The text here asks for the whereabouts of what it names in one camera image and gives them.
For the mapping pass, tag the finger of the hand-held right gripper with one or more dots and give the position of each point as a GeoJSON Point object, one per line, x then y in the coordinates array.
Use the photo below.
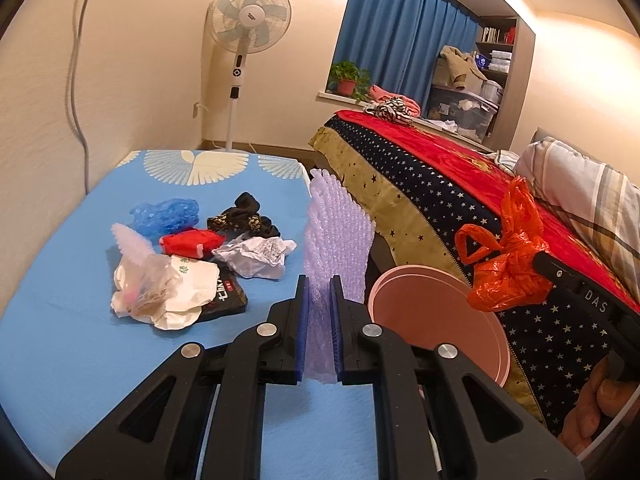
{"type": "Point", "coordinates": [555, 271]}

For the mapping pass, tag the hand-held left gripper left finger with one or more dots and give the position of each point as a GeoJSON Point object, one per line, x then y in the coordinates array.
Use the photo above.
{"type": "Point", "coordinates": [301, 330]}

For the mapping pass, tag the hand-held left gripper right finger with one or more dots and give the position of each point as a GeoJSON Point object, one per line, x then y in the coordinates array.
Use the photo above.
{"type": "Point", "coordinates": [336, 330]}

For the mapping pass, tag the orange plastic bag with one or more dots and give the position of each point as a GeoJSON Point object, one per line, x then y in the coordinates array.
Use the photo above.
{"type": "Point", "coordinates": [505, 275]}

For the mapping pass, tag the pink round bin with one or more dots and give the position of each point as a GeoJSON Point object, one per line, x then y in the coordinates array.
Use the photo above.
{"type": "Point", "coordinates": [425, 305]}

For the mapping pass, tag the pale purple bubble wrap sheet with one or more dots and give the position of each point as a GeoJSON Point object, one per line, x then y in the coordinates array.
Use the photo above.
{"type": "Point", "coordinates": [340, 230]}

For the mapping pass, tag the white plastic bag green print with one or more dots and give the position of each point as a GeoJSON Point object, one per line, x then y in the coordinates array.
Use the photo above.
{"type": "Point", "coordinates": [192, 280]}

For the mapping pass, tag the black gold patterned cloth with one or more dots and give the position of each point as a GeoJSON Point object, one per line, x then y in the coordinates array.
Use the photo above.
{"type": "Point", "coordinates": [242, 217]}

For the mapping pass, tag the person's right hand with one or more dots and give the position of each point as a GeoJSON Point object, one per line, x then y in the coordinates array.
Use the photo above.
{"type": "Point", "coordinates": [595, 410]}

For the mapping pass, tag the black packet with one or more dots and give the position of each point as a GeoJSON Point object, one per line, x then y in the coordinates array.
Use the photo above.
{"type": "Point", "coordinates": [227, 297]}

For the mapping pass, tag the crumpled white paper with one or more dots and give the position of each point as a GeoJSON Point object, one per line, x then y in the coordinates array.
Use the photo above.
{"type": "Point", "coordinates": [255, 257]}

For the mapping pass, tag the plaid pillow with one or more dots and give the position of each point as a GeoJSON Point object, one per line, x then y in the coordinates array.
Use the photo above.
{"type": "Point", "coordinates": [585, 190]}

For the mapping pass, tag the white crumpled cloth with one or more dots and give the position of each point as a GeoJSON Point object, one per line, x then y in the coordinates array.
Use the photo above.
{"type": "Point", "coordinates": [506, 160]}

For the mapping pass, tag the grey headboard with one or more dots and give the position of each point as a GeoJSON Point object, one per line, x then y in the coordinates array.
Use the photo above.
{"type": "Point", "coordinates": [542, 137]}

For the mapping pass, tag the red plastic bag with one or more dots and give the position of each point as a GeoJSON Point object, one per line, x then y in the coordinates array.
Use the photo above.
{"type": "Point", "coordinates": [187, 242]}

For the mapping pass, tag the red star-print blanket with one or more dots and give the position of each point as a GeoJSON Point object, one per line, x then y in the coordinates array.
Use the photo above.
{"type": "Point", "coordinates": [440, 170]}

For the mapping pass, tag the clear plastic bag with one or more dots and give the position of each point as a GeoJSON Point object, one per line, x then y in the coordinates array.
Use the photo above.
{"type": "Point", "coordinates": [150, 280]}

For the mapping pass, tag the blue plastic bag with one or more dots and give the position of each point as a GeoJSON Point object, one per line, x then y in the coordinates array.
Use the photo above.
{"type": "Point", "coordinates": [162, 215]}

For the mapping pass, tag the clear storage box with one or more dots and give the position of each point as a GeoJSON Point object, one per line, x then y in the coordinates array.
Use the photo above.
{"type": "Point", "coordinates": [460, 115]}

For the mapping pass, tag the small bubble wrap piece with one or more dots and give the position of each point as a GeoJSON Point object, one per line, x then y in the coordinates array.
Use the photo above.
{"type": "Point", "coordinates": [131, 242]}

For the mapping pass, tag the brown bookshelf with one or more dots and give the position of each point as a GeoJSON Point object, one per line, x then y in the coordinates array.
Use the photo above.
{"type": "Point", "coordinates": [500, 60]}

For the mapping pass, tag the black white striped cloth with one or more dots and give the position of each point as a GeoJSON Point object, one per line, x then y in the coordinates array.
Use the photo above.
{"type": "Point", "coordinates": [392, 110]}

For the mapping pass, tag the beige jacket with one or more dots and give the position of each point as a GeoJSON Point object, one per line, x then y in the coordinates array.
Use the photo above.
{"type": "Point", "coordinates": [457, 62]}

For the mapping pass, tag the pink cloth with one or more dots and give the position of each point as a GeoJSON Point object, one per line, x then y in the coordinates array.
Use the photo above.
{"type": "Point", "coordinates": [400, 100]}

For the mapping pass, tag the blue mat with wing print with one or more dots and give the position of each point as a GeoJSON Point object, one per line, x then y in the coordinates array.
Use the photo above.
{"type": "Point", "coordinates": [75, 260]}

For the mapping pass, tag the row of books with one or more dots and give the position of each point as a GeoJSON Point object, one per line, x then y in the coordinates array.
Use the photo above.
{"type": "Point", "coordinates": [490, 35]}

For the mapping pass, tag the potted green plant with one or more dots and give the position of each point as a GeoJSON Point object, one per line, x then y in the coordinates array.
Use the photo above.
{"type": "Point", "coordinates": [347, 77]}

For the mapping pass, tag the blue curtain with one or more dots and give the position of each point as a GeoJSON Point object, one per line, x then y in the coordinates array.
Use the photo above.
{"type": "Point", "coordinates": [400, 35]}

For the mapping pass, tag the white standing fan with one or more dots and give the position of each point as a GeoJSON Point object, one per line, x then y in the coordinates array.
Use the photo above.
{"type": "Point", "coordinates": [250, 15]}

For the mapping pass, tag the white wall outlet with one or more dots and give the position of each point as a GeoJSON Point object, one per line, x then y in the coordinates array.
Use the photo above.
{"type": "Point", "coordinates": [198, 110]}

